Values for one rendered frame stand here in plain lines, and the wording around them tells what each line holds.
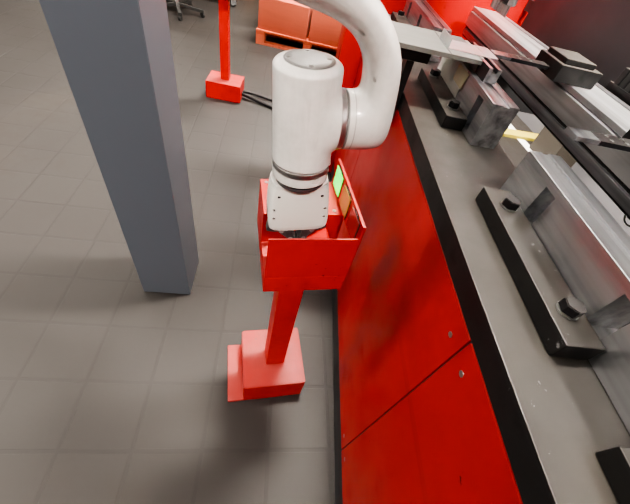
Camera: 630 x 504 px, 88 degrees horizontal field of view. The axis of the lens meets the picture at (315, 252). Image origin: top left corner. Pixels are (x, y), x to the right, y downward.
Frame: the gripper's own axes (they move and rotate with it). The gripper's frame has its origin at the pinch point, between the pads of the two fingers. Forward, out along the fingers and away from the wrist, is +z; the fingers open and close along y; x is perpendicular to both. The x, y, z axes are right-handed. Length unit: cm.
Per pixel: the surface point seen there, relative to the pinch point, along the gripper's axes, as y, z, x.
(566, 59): -69, -22, -34
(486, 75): -46, -19, -30
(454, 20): -88, -8, -122
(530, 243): -33.1, -12.6, 14.2
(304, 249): -0.9, -3.5, 4.8
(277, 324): 2.7, 35.6, -2.2
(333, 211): -8.3, -2.4, -5.5
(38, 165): 113, 65, -121
